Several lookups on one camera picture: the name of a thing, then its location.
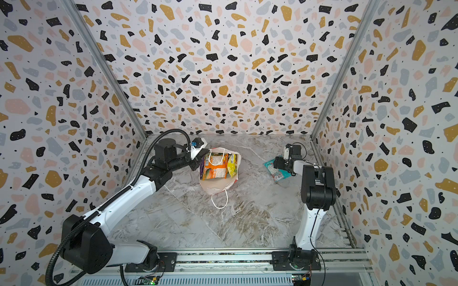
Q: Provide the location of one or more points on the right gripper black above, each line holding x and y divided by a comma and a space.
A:
278, 162

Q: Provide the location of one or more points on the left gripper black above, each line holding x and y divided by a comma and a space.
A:
197, 161

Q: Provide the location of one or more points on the teal snack packet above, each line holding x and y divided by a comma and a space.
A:
277, 174

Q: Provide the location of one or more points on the orange snack packet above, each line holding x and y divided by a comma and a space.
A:
214, 166

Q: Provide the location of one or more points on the red paper gift bag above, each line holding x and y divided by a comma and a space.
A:
218, 186

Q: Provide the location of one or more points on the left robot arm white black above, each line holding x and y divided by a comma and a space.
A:
85, 242

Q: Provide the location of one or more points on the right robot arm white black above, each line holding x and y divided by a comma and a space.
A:
318, 194

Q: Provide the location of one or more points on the yellow green snack packet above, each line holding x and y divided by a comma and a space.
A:
232, 165

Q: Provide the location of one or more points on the left circuit board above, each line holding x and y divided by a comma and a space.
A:
148, 280

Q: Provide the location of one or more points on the circuit board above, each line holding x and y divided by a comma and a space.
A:
148, 280
301, 280

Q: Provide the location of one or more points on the right circuit board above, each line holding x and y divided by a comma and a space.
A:
301, 280

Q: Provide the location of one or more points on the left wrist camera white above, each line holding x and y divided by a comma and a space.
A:
198, 145

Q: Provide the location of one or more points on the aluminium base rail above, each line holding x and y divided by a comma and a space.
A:
243, 267

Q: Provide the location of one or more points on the left corner aluminium post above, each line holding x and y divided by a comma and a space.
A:
73, 12

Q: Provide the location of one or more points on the corner aluminium post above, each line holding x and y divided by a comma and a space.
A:
371, 7
73, 12

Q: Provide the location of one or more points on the right corner aluminium post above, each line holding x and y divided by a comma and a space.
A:
371, 7

